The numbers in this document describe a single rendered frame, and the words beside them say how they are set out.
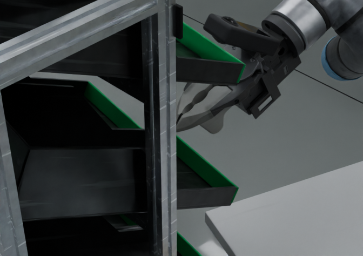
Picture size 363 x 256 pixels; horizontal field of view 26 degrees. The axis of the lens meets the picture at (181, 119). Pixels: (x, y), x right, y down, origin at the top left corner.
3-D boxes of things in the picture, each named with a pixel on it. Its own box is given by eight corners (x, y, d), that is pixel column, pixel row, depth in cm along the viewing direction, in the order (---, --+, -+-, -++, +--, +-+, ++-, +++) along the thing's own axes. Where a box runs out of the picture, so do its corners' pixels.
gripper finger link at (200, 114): (200, 159, 108) (247, 114, 110) (184, 135, 104) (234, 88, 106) (186, 148, 110) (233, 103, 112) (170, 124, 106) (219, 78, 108)
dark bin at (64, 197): (163, 146, 95) (184, 92, 93) (231, 206, 87) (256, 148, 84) (-53, 147, 76) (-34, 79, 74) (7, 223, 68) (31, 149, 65)
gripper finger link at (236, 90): (221, 122, 105) (267, 78, 107) (217, 115, 104) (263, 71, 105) (199, 106, 108) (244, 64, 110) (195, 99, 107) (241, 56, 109)
